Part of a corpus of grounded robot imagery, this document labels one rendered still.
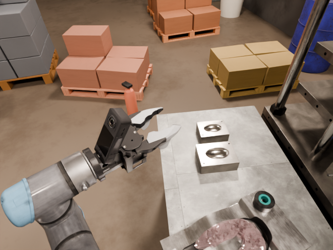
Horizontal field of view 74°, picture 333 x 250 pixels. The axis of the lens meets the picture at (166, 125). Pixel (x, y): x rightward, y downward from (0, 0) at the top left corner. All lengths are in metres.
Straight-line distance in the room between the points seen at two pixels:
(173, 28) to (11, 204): 4.29
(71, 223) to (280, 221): 0.80
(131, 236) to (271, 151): 1.22
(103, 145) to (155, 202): 1.61
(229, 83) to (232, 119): 1.47
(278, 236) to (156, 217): 1.16
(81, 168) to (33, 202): 0.09
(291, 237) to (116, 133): 0.81
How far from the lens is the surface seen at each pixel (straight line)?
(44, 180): 0.45
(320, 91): 1.55
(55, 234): 0.51
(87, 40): 3.28
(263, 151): 1.39
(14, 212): 0.46
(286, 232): 1.04
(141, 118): 0.51
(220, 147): 1.25
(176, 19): 4.51
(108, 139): 0.43
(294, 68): 1.51
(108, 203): 2.10
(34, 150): 2.80
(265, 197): 1.05
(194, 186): 1.17
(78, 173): 0.45
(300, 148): 1.52
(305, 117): 1.75
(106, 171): 0.50
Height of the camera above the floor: 1.80
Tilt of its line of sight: 44 degrees down
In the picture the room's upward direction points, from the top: 3 degrees counter-clockwise
